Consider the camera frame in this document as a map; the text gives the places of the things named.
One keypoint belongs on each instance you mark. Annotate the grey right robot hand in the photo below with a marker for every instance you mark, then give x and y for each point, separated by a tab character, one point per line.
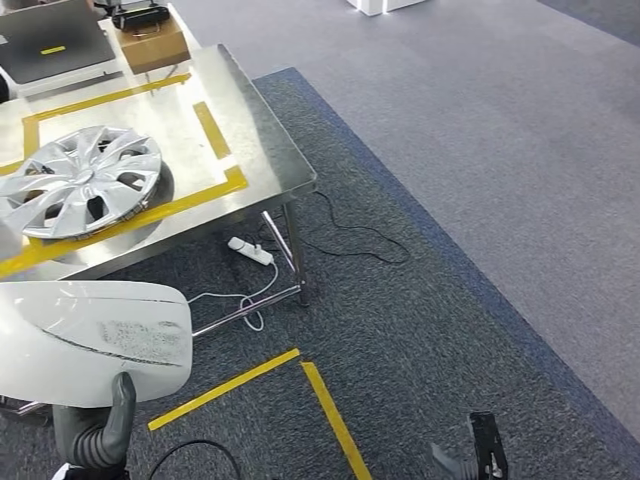
452	467

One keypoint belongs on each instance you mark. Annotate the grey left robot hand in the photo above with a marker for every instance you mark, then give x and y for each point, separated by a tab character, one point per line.
95	437

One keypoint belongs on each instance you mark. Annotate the white curved car part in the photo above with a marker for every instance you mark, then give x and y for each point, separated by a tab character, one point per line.
75	344

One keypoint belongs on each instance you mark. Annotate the stainless steel workbench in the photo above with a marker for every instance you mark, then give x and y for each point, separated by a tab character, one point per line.
250	132

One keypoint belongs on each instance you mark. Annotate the yellow floor tape strip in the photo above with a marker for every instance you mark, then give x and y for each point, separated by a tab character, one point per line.
335	417
225	389

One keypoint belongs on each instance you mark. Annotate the silver wheel hubcap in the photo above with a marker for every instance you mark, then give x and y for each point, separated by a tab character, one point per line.
80	179

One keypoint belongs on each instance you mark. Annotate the white power strip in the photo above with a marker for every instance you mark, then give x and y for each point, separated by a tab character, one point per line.
247	250

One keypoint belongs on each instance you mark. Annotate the yellow bench tape strip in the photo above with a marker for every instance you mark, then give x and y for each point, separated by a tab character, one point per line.
31	139
110	97
212	130
200	199
10	167

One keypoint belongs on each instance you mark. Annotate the brown cardboard box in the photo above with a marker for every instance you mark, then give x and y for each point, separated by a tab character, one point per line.
155	50

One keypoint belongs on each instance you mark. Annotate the dark grey flat pad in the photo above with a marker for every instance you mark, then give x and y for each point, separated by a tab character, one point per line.
55	33

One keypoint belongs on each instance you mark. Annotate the black device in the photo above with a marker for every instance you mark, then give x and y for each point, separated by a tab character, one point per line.
140	16

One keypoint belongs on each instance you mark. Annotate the white cabinet base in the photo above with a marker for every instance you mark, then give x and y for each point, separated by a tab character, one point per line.
370	6

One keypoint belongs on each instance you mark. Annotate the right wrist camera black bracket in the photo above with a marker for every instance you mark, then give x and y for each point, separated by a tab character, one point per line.
487	444

